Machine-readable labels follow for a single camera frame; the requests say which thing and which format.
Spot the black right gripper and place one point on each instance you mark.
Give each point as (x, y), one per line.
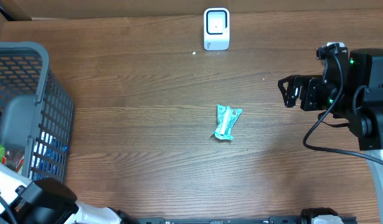
(309, 83)

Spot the teal white snack packet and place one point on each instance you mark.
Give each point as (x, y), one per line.
(226, 119)

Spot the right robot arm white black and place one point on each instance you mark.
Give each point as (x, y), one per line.
(350, 88)

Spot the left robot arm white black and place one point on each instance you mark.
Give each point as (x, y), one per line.
(48, 201)

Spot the white barcode scanner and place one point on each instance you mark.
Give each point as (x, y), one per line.
(216, 29)

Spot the grey plastic mesh basket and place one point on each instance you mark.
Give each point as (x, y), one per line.
(36, 112)

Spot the black rail at table edge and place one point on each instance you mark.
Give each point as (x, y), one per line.
(324, 215)

